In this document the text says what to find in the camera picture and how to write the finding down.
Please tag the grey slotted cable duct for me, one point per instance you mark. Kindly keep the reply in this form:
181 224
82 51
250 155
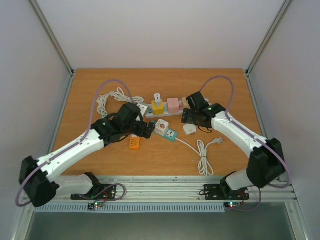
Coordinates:
132 208

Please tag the orange power strip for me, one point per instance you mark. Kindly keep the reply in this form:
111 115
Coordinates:
134 142

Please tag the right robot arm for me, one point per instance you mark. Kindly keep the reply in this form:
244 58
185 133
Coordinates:
265 156

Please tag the white cube charger back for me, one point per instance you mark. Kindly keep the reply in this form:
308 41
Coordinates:
161 127

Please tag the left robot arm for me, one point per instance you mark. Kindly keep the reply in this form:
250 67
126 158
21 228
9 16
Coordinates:
38 177

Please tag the beige cube socket adapter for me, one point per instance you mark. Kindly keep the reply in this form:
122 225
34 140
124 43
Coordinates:
185 103

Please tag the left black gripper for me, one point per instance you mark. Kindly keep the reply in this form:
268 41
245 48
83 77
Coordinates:
141 132

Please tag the teal power strip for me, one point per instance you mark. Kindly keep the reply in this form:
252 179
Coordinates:
170 135

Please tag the pink cube socket adapter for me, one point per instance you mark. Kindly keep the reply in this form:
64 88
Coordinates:
173 105

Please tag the white square charger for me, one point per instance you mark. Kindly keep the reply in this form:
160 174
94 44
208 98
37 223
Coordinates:
157 99

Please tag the white round plug charger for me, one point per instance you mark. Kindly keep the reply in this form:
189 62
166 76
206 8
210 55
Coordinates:
189 129

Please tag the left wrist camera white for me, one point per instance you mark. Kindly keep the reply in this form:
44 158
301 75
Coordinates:
144 108

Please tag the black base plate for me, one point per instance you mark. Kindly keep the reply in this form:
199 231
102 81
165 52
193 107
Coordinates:
214 192
102 192

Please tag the aluminium rail frame front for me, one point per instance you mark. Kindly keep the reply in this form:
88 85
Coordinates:
165 189

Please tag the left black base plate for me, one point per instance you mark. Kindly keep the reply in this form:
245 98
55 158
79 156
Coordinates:
102 192

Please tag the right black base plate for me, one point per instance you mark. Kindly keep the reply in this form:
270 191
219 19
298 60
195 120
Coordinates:
214 192

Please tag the white long power strip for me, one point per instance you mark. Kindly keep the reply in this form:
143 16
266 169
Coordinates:
150 114

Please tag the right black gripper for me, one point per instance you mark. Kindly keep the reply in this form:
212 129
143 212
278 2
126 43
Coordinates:
189 116

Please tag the yellow cube socket adapter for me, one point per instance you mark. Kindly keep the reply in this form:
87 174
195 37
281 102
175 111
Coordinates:
157 107

